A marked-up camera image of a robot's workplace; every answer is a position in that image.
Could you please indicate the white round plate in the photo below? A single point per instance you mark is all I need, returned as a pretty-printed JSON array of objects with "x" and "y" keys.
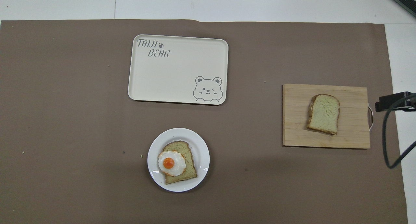
[{"x": 198, "y": 146}]

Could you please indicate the cream tray with bear print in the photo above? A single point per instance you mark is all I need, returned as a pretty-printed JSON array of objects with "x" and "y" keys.
[{"x": 177, "y": 71}]

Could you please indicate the greenish bread slice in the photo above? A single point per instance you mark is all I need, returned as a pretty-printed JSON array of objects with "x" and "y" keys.
[
  {"x": 190, "y": 168},
  {"x": 325, "y": 113}
]

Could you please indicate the fried egg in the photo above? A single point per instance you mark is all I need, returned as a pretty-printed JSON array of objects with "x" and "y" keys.
[{"x": 171, "y": 163}]

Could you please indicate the wooden cutting board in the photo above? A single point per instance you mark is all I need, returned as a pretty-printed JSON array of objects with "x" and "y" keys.
[{"x": 294, "y": 116}]

